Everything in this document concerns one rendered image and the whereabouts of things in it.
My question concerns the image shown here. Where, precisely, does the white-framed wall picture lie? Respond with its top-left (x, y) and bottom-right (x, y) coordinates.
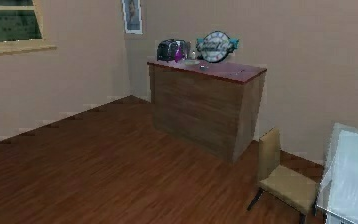
top-left (121, 0), bottom-right (144, 35)

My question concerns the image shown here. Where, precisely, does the round teal-winged wall clock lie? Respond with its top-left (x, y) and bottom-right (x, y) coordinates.
top-left (195, 30), bottom-right (240, 64)

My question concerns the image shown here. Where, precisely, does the white glass-top table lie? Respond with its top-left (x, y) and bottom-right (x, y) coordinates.
top-left (316, 122), bottom-right (358, 224)

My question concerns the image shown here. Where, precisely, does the purple bottle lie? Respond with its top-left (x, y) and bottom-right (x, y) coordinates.
top-left (174, 46), bottom-right (183, 64)

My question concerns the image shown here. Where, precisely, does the tan cushioned chair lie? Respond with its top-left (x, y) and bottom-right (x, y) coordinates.
top-left (246, 127), bottom-right (319, 224)

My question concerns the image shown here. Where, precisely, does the wood-framed window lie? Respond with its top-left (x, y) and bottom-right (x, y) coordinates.
top-left (0, 0), bottom-right (57, 56)

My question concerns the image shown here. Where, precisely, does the black silver toaster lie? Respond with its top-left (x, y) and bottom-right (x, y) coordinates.
top-left (156, 38), bottom-right (191, 63)

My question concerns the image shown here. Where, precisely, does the brown wooden counter cabinet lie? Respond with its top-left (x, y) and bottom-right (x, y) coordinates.
top-left (146, 58), bottom-right (268, 164)

